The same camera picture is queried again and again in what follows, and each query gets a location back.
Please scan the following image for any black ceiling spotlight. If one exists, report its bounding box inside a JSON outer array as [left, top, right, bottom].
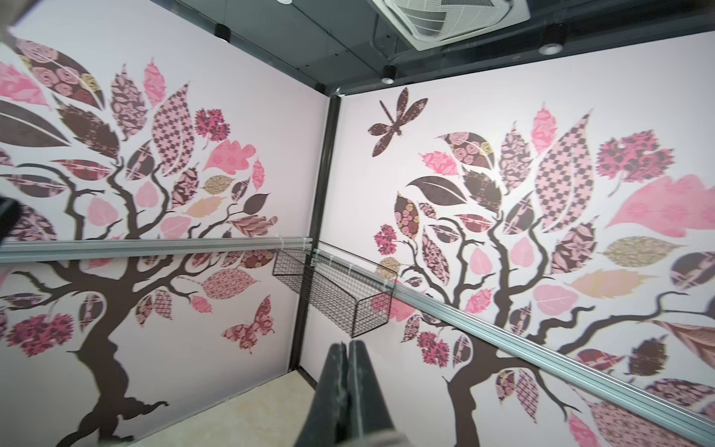
[[538, 23, 568, 56], [381, 64, 398, 86]]

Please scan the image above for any white ceiling air conditioner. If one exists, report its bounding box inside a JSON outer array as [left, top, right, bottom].
[[371, 0, 531, 51]]

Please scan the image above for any back aluminium rail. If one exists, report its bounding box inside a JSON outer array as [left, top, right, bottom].
[[1, 237, 313, 264]]

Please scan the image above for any left aluminium rail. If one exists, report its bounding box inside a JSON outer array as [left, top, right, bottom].
[[312, 248, 715, 447]]

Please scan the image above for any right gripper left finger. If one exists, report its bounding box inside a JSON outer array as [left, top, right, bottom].
[[294, 343, 348, 447]]

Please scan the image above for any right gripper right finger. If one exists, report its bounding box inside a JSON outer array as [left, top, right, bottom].
[[347, 340, 398, 446]]

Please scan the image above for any aluminium rail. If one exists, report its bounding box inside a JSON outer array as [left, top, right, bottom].
[[1, 237, 313, 264], [312, 248, 715, 447]]

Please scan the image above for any black wire basket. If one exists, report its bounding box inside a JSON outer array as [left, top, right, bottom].
[[272, 248, 397, 338]]

